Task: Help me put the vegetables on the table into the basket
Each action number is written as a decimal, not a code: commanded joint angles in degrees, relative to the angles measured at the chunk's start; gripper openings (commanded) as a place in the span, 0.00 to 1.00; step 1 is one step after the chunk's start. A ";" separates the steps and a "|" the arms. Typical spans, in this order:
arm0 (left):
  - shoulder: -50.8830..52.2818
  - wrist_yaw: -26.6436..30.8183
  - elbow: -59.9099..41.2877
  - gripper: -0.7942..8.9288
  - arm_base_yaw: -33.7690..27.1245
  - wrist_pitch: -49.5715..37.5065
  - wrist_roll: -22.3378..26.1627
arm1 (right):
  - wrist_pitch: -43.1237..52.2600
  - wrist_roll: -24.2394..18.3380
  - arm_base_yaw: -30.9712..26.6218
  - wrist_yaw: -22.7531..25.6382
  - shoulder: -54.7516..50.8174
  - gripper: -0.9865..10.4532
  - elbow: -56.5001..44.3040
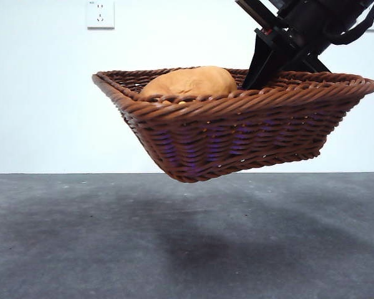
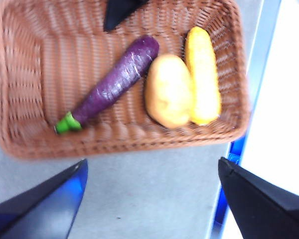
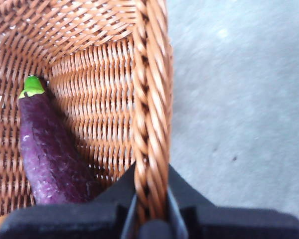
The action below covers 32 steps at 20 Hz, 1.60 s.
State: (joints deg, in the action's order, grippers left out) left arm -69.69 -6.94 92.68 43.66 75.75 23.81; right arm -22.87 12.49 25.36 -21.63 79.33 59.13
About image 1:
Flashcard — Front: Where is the brown potato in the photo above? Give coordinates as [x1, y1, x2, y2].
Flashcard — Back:
[139, 65, 238, 101]

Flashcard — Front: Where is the brown woven wicker basket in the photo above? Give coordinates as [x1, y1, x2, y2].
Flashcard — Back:
[92, 67, 374, 184]

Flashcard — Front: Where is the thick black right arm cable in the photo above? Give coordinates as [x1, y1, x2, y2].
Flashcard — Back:
[325, 0, 374, 46]

